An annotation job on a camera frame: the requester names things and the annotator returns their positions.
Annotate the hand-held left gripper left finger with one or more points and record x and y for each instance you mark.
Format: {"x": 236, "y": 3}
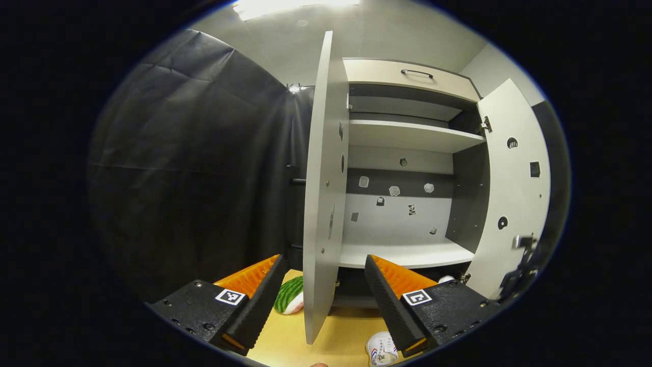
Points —
{"x": 260, "y": 306}

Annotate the white cabinet drawer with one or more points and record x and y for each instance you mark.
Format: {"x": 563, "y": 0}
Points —
{"x": 387, "y": 74}

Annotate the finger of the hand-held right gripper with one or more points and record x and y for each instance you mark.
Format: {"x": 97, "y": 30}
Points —
{"x": 514, "y": 280}

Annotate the white shoe cabinet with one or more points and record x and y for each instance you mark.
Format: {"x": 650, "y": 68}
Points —
{"x": 392, "y": 224}

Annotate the green striped watermelon toy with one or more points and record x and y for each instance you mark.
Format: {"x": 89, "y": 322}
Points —
{"x": 288, "y": 295}

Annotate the white round object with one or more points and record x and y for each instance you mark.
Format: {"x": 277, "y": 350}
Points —
{"x": 446, "y": 279}

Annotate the white cabinet door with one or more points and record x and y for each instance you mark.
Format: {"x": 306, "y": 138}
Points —
{"x": 321, "y": 153}
{"x": 514, "y": 193}

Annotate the metal door hinge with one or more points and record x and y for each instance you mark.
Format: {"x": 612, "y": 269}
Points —
{"x": 465, "y": 278}
{"x": 486, "y": 124}

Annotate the white cabinet shelf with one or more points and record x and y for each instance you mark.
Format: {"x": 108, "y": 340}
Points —
{"x": 407, "y": 136}
{"x": 397, "y": 108}
{"x": 356, "y": 255}

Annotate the white striped canvas shoe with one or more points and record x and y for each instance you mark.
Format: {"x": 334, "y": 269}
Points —
{"x": 382, "y": 349}

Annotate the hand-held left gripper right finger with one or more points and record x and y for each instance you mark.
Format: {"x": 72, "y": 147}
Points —
{"x": 387, "y": 306}

